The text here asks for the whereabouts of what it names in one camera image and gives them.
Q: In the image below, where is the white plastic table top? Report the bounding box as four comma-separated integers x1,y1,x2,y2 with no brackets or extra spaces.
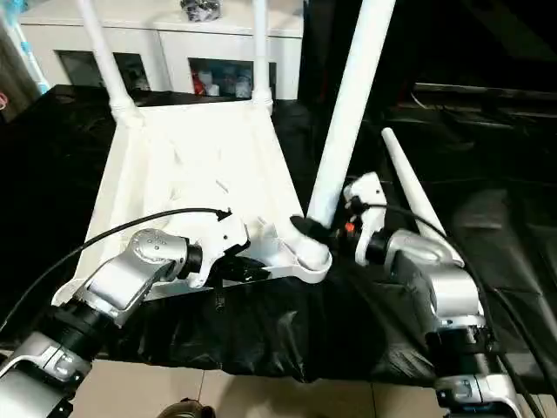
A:
52,98,334,306

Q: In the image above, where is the white plastic table leg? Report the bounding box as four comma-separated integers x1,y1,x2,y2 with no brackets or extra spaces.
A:
76,0,142,125
250,0,274,112
380,128,450,246
304,0,398,255

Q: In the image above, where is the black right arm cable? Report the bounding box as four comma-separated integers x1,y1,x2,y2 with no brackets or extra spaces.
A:
346,200,557,403

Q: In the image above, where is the white cabinet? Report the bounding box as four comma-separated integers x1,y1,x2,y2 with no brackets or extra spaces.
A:
17,0,305,102

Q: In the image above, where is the grey object on cabinet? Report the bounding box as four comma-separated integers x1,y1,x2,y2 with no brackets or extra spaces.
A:
180,0,224,24

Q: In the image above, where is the black mat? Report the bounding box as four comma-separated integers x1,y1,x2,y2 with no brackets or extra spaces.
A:
0,84,557,388

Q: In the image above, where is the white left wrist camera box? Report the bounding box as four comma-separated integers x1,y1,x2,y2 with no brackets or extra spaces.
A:
186,211,252,290

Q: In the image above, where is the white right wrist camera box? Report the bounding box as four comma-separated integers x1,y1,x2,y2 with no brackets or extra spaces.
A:
341,172,389,264

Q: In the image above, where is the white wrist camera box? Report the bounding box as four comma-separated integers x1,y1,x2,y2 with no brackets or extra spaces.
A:
341,172,389,264
186,211,252,290

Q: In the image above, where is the grey robot foot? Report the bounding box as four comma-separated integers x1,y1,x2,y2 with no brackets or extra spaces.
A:
160,399,215,418

